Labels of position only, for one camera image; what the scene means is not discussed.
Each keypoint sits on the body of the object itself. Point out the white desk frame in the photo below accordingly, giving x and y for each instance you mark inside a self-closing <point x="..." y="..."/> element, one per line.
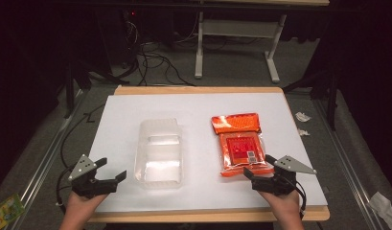
<point x="236" y="28"/>

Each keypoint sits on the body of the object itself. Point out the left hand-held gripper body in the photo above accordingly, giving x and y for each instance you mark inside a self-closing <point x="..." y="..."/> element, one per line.
<point x="85" y="187"/>

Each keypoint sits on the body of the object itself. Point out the person's right hand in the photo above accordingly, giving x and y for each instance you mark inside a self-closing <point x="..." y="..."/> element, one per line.
<point x="284" y="204"/>

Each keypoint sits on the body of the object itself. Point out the green printed packet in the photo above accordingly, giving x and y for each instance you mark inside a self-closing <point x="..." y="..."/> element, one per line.
<point x="6" y="212"/>

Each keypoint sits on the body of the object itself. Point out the orange snack packet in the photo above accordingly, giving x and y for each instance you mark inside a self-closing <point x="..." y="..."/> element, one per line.
<point x="240" y="140"/>

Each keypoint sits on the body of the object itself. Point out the metal floor rail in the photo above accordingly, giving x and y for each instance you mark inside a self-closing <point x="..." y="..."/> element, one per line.
<point x="347" y="166"/>
<point x="40" y="169"/>

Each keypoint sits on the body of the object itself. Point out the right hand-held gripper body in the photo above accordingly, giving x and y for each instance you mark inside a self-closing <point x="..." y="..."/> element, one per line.
<point x="275" y="186"/>

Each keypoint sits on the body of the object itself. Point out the white table mat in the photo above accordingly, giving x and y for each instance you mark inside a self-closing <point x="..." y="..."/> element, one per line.
<point x="196" y="198"/>

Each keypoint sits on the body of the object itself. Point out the white crumpled cloth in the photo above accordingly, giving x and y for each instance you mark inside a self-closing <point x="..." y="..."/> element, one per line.
<point x="383" y="207"/>

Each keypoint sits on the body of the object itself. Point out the crumpled white paper scrap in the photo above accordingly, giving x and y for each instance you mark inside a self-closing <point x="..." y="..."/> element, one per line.
<point x="303" y="117"/>
<point x="304" y="132"/>

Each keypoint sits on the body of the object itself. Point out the clear plastic container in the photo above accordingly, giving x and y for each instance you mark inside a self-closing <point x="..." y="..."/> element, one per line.
<point x="158" y="153"/>

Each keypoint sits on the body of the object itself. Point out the person's left hand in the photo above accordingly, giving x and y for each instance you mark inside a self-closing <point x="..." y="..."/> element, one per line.
<point x="83" y="204"/>

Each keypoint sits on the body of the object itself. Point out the black stand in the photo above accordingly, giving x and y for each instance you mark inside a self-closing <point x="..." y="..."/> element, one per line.
<point x="331" y="96"/>
<point x="70" y="86"/>

